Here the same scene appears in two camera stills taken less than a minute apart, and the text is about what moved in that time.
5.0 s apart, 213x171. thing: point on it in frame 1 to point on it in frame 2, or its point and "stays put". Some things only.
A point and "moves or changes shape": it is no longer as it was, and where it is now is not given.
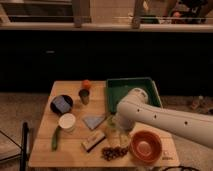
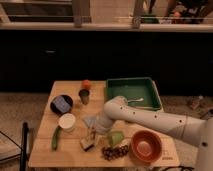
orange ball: x=86 y=84 stays put
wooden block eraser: x=93 y=140 moves or changes shape
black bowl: x=61 y=104 stays put
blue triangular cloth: x=93 y=121 stays put
